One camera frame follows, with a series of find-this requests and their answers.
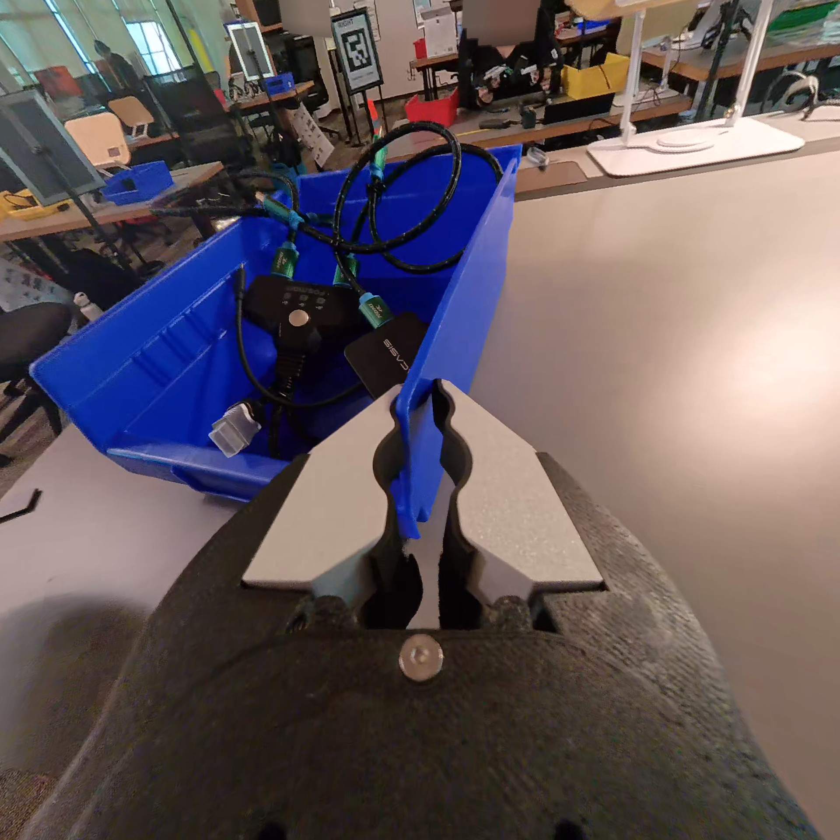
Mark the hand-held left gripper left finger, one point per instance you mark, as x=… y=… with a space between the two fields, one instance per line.
x=321 y=518

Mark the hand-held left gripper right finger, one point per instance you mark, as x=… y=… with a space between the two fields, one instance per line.
x=531 y=525

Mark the black square adapter hub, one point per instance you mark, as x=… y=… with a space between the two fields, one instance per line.
x=387 y=348

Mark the black hex key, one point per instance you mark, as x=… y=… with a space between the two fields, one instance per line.
x=29 y=504

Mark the white bottle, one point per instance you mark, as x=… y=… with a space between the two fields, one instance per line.
x=88 y=307

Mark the black office chair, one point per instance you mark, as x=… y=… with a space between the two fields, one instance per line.
x=33 y=334

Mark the dark brown desk pad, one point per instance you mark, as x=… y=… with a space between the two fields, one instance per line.
x=554 y=180

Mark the small blue storage bin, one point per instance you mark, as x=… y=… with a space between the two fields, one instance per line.
x=141 y=184

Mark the black laptop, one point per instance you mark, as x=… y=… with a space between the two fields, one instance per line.
x=577 y=108

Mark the red storage bin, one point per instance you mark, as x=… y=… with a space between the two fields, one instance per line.
x=433 y=111

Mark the tan plywood chair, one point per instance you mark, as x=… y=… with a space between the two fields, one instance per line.
x=92 y=138

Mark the yellow storage bin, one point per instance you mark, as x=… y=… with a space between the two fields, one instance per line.
x=594 y=79

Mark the grey framed board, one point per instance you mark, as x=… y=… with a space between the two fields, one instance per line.
x=46 y=151

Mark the black white marker sign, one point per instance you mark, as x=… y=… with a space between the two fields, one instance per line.
x=358 y=52

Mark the white screen on stand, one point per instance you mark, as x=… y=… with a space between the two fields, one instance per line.
x=249 y=49

